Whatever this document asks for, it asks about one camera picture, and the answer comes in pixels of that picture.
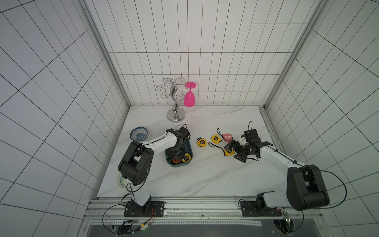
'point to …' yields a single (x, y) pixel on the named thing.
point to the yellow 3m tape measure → (216, 138)
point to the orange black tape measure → (176, 161)
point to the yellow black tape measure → (187, 158)
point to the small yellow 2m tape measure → (202, 142)
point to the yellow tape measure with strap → (226, 152)
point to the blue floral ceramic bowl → (138, 134)
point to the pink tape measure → (227, 137)
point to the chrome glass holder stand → (175, 114)
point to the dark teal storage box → (169, 157)
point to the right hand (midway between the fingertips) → (224, 150)
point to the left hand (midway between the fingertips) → (175, 160)
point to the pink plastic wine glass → (189, 98)
